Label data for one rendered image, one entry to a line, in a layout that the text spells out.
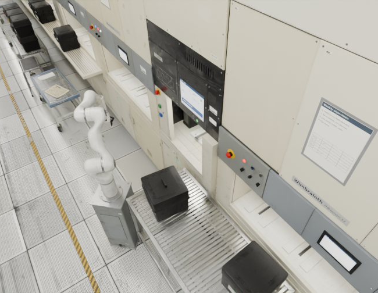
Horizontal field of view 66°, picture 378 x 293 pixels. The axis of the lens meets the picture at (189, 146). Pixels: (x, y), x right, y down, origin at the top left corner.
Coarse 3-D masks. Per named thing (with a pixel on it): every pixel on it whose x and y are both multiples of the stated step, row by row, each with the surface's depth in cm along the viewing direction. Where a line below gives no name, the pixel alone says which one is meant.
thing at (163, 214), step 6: (150, 204) 231; (180, 204) 226; (186, 204) 230; (162, 210) 220; (168, 210) 223; (174, 210) 228; (180, 210) 232; (156, 216) 222; (162, 216) 225; (168, 216) 229
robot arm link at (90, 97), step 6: (90, 90) 216; (84, 96) 213; (90, 96) 212; (96, 96) 218; (84, 102) 210; (90, 102) 213; (96, 102) 227; (78, 108) 208; (84, 108) 210; (78, 114) 206; (84, 114) 207; (78, 120) 208; (84, 120) 209
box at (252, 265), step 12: (240, 252) 183; (252, 252) 183; (264, 252) 183; (228, 264) 178; (240, 264) 178; (252, 264) 178; (264, 264) 178; (276, 264) 178; (228, 276) 175; (240, 276) 173; (252, 276) 173; (264, 276) 173; (276, 276) 173; (228, 288) 188; (240, 288) 168; (252, 288) 168; (264, 288) 168; (276, 288) 172
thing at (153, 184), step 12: (168, 168) 233; (144, 180) 225; (156, 180) 224; (168, 180) 224; (180, 180) 224; (156, 192) 216; (168, 192) 216; (180, 192) 216; (156, 204) 210; (168, 204) 217
